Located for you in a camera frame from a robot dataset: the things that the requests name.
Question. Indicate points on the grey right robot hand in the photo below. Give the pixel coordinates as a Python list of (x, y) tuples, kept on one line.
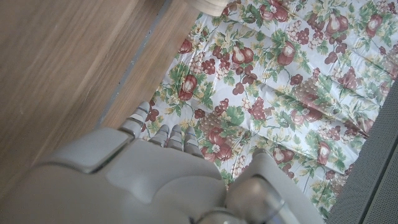
[(140, 180)]

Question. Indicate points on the rolled colourful map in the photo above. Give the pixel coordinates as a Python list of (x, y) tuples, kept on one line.
[(208, 6)]

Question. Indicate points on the grey tape strip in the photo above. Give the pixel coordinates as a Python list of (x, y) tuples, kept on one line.
[(132, 62)]

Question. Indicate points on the floral fruit print backdrop cloth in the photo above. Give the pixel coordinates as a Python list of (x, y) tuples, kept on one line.
[(280, 77)]

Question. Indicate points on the grey perforated panel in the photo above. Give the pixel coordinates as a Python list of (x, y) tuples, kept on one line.
[(373, 174)]

